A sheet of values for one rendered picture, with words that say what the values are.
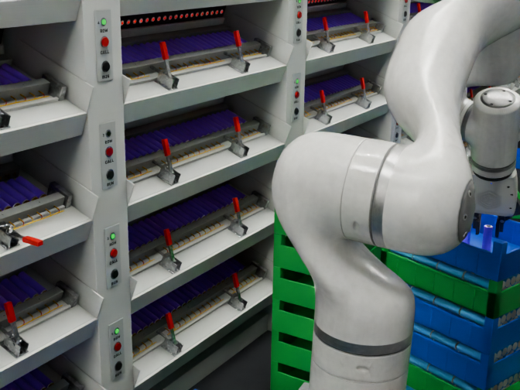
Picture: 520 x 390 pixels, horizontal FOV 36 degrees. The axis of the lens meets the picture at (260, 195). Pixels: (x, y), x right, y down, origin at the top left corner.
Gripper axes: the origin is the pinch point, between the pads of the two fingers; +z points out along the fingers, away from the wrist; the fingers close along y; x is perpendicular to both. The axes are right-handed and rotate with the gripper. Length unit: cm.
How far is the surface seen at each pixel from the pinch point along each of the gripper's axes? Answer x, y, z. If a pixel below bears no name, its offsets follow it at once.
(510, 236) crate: 7.1, 4.3, 9.4
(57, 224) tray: -43, -69, -27
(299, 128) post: 33, -51, 6
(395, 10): 100, -40, 8
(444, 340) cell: -15.6, -6.0, 20.4
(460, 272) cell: -9.6, -4.0, 5.2
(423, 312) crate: -11.7, -11.1, 17.0
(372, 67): 93, -47, 26
